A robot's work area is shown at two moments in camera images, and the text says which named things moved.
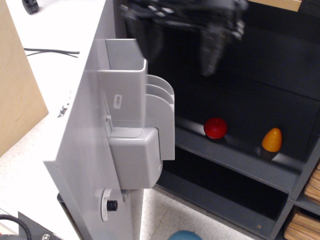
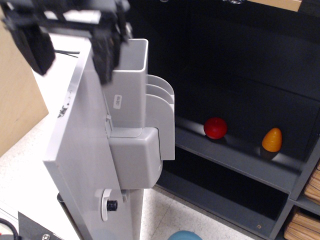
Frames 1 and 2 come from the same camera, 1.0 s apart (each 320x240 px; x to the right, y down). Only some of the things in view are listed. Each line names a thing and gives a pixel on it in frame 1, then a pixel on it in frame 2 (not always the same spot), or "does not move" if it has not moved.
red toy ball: (215, 128) does not move
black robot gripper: (214, 18) -> (114, 14)
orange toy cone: (272, 140) does not move
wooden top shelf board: (290, 5) does not move
